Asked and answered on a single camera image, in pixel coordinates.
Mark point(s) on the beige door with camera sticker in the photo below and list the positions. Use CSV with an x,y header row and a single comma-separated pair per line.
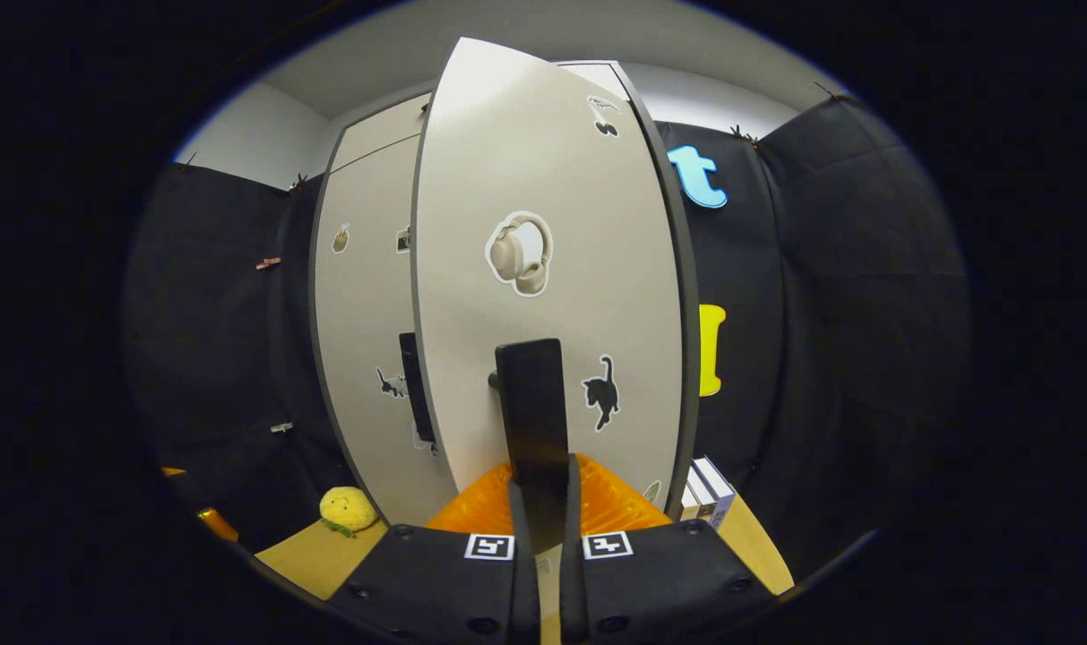
x,y
364,313

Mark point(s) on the beige door with headphone sticker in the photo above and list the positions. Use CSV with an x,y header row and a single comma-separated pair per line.
x,y
543,161

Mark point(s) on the yellow plush toy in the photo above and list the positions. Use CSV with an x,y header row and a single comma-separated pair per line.
x,y
348,508

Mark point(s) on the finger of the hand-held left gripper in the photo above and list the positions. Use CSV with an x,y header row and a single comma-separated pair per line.
x,y
219,525
174,471

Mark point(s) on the white and brown book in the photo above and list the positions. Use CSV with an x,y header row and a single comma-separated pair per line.
x,y
700,503

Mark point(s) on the pink clip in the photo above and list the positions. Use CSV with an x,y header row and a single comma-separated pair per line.
x,y
268,262

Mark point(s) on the white and pink book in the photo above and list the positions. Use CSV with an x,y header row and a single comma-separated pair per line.
x,y
686,509

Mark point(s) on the beige double-door shoe cabinet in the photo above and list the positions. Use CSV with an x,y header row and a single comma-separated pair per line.
x,y
684,313

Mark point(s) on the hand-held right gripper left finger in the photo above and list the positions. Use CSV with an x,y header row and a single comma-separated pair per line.
x,y
525,582

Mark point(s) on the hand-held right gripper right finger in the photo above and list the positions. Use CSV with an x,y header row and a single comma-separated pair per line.
x,y
572,582

